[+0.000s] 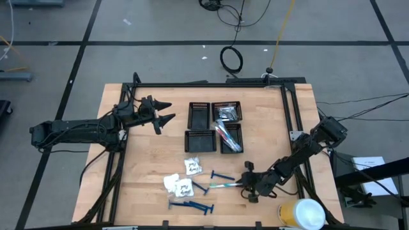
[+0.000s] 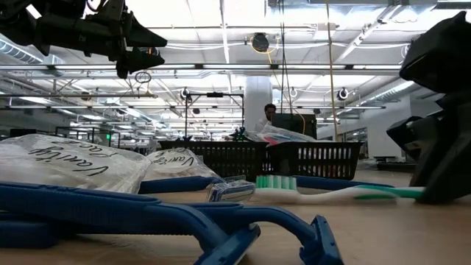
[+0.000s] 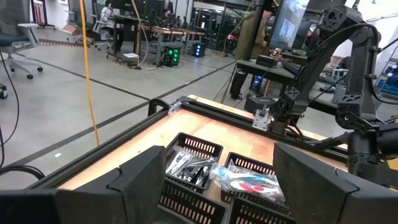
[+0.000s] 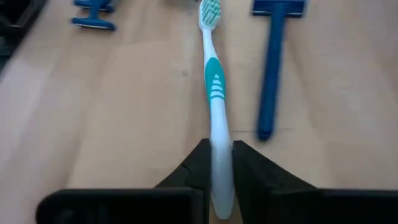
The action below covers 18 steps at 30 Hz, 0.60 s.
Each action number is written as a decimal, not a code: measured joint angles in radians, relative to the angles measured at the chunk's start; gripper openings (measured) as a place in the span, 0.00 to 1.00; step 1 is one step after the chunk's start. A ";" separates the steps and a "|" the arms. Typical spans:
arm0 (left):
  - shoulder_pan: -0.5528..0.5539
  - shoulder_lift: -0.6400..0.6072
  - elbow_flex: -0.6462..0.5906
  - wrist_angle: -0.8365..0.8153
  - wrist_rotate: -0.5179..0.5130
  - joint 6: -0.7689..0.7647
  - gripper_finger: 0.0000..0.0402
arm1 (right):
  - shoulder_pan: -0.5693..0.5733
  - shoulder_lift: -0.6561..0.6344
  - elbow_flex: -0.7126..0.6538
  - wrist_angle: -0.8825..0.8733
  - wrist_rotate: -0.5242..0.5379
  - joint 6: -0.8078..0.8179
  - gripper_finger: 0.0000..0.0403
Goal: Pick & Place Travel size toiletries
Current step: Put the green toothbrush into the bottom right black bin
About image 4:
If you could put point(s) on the green and white toothbrush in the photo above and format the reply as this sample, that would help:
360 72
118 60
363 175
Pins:
216 81

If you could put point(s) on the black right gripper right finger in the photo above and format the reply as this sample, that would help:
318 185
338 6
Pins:
258 193

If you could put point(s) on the blue disposable razor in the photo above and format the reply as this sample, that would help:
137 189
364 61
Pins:
272 77
81 3
93 24

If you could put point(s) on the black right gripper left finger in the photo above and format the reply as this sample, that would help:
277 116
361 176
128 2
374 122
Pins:
192 186

